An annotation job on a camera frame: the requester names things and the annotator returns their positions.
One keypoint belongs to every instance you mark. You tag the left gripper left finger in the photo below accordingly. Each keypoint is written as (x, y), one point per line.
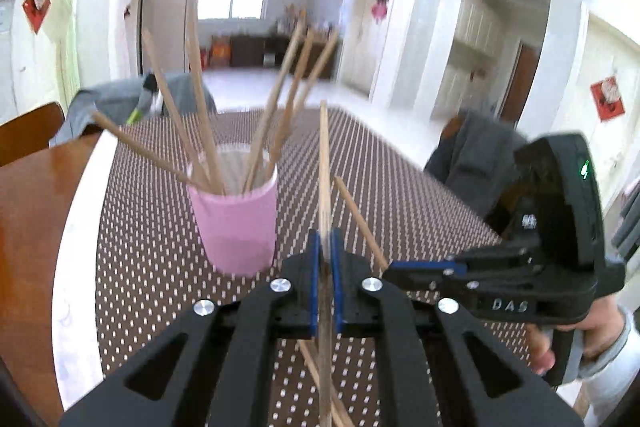
(212, 366)

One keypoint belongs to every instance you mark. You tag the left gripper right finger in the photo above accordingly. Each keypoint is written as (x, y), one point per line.
(436, 367)

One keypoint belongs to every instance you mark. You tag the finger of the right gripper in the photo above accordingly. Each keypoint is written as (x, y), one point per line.
(493, 258)
(512, 288)

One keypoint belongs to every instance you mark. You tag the wooden chopstick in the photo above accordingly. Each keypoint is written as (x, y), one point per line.
(284, 127)
(255, 157)
(206, 132)
(108, 125)
(199, 172)
(339, 412)
(319, 65)
(325, 293)

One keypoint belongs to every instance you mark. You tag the right hand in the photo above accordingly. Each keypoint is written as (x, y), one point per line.
(601, 327)

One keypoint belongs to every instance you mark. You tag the dark jacket on chair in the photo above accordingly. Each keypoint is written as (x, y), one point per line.
(474, 159)

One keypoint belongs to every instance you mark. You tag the white cabinet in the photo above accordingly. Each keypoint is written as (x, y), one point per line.
(471, 40)

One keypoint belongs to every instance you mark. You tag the brown polka dot tablecloth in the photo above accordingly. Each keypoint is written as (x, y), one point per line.
(151, 265)

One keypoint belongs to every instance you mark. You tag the pink cup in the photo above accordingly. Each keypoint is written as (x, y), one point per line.
(238, 230)

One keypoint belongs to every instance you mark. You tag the hanging door ornament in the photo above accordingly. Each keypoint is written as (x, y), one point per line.
(379, 10)

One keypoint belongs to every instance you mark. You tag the grey jacket on chair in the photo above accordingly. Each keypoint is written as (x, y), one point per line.
(117, 100)

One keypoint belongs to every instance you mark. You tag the brown wooden chair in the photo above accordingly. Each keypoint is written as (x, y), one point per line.
(30, 132)

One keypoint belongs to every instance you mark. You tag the dark wooden sideboard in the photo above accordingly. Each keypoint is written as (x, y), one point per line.
(251, 51)

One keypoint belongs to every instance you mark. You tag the white refrigerator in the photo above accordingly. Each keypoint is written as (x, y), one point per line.
(166, 22)

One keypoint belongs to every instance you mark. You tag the red wall ornament right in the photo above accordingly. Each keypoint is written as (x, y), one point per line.
(606, 95)

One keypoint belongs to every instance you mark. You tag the red wall ornament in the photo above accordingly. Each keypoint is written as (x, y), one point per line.
(606, 95)
(36, 12)

